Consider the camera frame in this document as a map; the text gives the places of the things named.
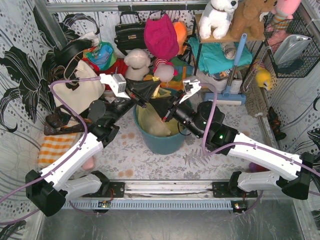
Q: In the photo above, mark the cream plush bear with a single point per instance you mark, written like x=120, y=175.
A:
x=138, y=63

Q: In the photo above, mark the teal trash bin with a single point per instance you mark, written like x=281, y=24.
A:
x=162, y=145

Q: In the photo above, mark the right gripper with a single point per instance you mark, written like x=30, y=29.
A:
x=169, y=110

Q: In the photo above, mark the pink plush toy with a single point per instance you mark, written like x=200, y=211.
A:
x=283, y=13

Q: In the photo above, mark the teal folded cloth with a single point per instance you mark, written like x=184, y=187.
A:
x=212, y=59

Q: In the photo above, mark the magenta fabric bag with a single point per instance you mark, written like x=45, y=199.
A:
x=160, y=38

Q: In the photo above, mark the brown leather bag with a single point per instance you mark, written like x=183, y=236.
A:
x=62, y=121

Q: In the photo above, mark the white plush dog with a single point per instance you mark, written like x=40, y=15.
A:
x=216, y=18

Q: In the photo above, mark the black wire basket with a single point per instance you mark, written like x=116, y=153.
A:
x=308, y=59

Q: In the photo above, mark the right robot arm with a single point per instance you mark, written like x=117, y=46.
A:
x=290, y=173

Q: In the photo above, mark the rainbow striped cloth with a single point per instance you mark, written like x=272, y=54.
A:
x=184, y=71

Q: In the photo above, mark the pink cylindrical plush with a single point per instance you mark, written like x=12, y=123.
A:
x=89, y=164

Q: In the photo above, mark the orange plush toy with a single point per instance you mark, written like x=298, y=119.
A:
x=181, y=33

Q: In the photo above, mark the black leather handbag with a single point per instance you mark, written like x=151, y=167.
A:
x=130, y=36

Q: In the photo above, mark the red garment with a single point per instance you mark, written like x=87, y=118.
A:
x=119, y=67

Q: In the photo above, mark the orange checkered cloth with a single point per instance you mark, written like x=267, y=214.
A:
x=54, y=146

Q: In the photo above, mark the yellow trash bag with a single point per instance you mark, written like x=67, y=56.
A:
x=148, y=119

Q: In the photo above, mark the silver foil pouch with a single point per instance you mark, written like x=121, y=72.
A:
x=291, y=48

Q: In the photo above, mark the cream canvas tote bag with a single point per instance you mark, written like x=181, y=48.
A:
x=85, y=92

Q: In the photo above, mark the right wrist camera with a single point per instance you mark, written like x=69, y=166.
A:
x=191, y=85

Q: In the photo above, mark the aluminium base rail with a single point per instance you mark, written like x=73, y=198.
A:
x=165, y=188

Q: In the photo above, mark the white pink plush doll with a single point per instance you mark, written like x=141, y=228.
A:
x=164, y=70

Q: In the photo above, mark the blue floor sweeper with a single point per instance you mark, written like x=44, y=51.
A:
x=225, y=97

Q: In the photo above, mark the colourful printed bag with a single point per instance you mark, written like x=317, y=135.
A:
x=100, y=57

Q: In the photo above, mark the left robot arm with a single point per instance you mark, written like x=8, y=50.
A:
x=52, y=187

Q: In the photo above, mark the purple orange sock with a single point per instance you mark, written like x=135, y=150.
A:
x=255, y=168

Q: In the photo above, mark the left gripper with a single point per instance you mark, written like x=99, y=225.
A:
x=132, y=93

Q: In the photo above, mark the black metal shelf rack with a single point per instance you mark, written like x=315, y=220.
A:
x=226, y=38

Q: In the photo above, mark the brown teddy bear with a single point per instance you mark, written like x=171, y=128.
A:
x=247, y=16

